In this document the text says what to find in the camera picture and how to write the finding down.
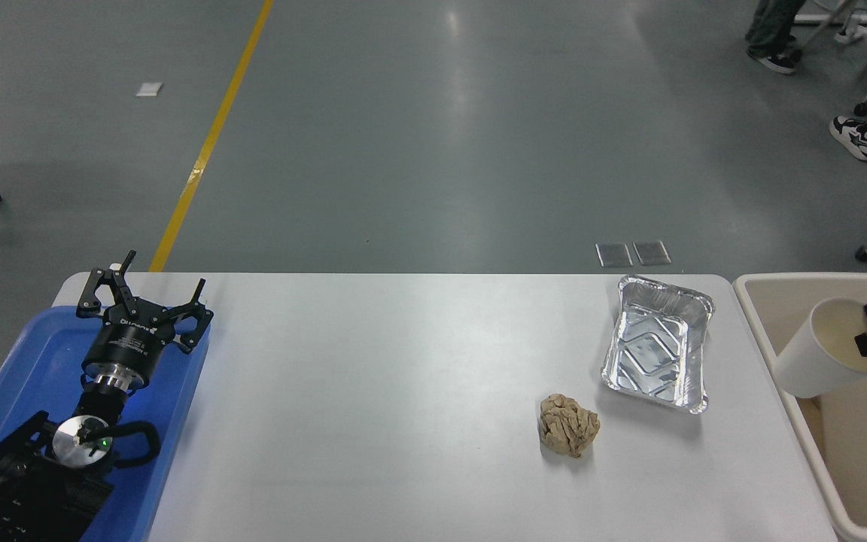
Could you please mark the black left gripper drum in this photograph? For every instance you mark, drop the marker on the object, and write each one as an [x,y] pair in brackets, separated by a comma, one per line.
[129,350]

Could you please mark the white paper cup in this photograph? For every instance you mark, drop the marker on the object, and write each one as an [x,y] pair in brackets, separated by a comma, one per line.
[810,361]

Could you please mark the blue plastic tray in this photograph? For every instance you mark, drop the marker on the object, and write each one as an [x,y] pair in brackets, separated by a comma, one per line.
[34,361]

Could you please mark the silver foil tray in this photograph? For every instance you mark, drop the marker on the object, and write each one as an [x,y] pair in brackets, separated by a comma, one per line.
[655,346]

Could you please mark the silver floor plate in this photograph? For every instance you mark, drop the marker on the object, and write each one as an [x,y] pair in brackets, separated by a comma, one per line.
[614,254]
[652,253]

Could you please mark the white chair base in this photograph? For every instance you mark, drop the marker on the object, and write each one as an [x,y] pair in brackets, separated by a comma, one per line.
[847,22]

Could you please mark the person with dark shoes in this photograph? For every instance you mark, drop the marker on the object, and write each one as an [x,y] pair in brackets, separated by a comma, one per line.
[772,34]

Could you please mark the crumpled tan paper ball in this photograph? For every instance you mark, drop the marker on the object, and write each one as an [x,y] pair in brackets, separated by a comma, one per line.
[569,427]

